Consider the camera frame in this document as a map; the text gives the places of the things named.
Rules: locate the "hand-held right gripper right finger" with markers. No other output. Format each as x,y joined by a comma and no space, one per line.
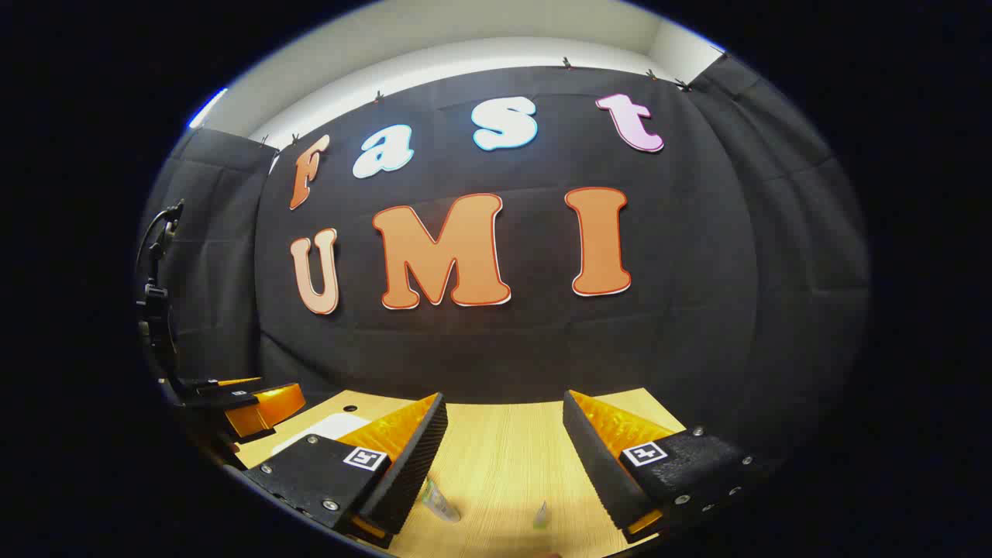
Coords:
597,465

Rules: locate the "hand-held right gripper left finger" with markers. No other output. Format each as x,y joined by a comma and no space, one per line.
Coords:
411,473

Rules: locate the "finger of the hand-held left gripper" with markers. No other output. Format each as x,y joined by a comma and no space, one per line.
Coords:
267,411
221,394

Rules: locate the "pale yellow suitcase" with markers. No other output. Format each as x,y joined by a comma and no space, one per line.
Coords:
325,428

